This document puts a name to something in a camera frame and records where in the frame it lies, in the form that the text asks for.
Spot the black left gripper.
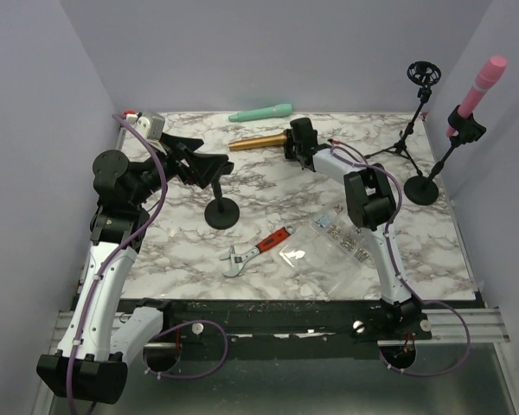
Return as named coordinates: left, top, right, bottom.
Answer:
left=131, top=131, right=228, bottom=206

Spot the gold microphone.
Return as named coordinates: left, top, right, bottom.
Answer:
left=228, top=131, right=287, bottom=151

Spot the green microphone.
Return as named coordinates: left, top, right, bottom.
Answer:
left=227, top=104, right=293, bottom=123

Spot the black round-base microphone stand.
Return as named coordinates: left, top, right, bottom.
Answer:
left=204, top=162, right=240, bottom=230

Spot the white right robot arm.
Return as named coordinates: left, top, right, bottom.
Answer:
left=284, top=118, right=422, bottom=339

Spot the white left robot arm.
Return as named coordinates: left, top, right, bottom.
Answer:
left=36, top=134, right=234, bottom=405

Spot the black round-base stand right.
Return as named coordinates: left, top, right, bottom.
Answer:
left=404, top=105, right=486, bottom=206

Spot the black tripod microphone stand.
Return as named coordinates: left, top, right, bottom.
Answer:
left=364, top=61, right=441, bottom=176

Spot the pink microphone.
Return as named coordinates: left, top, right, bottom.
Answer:
left=445, top=55, right=508, bottom=137

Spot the clear plastic screw box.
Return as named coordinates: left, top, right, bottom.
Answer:
left=278, top=201, right=370, bottom=300

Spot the red adjustable wrench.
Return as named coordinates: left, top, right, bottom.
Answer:
left=220, top=226, right=296, bottom=278

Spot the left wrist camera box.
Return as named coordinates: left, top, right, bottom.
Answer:
left=123, top=110, right=165, bottom=142

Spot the aluminium rail frame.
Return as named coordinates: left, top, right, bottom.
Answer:
left=29, top=114, right=518, bottom=415

